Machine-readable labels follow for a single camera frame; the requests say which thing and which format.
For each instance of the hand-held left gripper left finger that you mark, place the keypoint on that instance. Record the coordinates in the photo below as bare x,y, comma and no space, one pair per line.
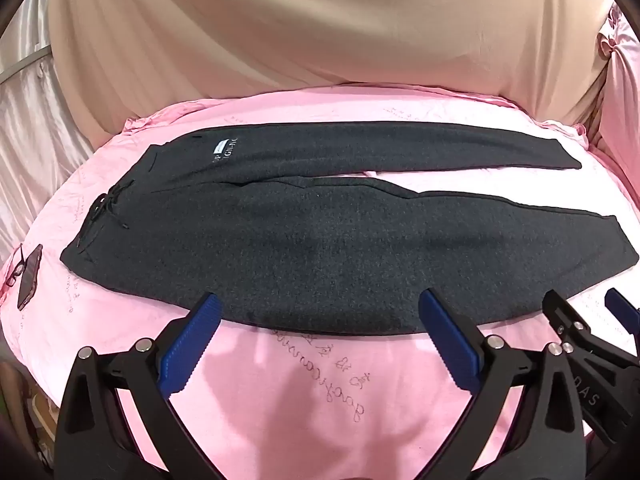
192,340

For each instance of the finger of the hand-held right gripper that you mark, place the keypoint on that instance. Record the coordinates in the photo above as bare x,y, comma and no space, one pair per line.
625,310
567,320

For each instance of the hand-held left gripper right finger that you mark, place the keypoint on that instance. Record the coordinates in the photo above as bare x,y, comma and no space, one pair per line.
450,340

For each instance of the dark grey pants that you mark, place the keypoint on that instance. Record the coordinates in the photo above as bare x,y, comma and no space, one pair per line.
300,240

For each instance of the pink bed sheet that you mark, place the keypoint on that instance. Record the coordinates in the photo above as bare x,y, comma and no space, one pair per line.
320,390

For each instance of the black smartphone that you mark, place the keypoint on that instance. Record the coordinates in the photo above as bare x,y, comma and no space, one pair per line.
30,277

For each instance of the dark-framed eyeglasses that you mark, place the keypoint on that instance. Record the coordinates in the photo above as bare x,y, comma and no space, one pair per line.
15,270

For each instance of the pink satin curtain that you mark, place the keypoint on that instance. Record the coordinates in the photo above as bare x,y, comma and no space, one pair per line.
620,90

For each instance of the white satin curtain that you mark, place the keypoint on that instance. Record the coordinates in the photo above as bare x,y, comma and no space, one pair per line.
30,125

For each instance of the beige curtain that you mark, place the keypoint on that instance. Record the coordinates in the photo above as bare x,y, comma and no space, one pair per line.
320,35

